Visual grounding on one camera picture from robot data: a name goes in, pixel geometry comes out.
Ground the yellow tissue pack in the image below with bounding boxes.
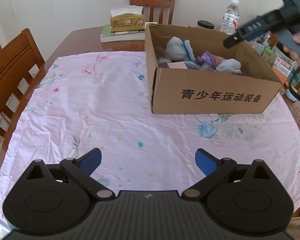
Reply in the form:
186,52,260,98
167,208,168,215
110,5,145,33

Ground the labelled plastic container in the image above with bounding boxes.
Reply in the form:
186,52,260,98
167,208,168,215
268,47,296,77

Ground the clear plastic jar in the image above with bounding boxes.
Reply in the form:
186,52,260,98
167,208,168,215
154,47,172,66

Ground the thick white book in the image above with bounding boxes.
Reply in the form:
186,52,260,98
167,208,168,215
100,24,145,43

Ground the pink knitted sock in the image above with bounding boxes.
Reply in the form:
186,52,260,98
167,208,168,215
212,55,225,67

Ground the brown cardboard box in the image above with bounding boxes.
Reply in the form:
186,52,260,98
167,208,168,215
145,24,282,114

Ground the pink floral tablecloth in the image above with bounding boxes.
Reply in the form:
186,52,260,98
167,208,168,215
0,52,300,225

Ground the wooden chair behind table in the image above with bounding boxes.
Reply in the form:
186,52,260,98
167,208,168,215
129,0,175,25

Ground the purple crochet flower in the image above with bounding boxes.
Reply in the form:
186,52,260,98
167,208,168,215
196,51,216,68

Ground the blue speckled sock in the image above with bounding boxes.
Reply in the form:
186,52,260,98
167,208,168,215
183,61,200,70

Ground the wooden chair left side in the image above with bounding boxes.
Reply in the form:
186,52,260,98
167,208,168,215
0,28,45,137

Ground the clear water bottle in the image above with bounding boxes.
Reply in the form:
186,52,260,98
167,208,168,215
220,0,240,35

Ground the black lid glass jar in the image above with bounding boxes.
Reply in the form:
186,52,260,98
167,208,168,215
197,20,215,29

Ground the white blue striped sock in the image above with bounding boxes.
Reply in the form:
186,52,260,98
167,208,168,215
166,36,196,62

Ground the light blue sock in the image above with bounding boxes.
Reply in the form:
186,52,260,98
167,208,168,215
216,59,242,75

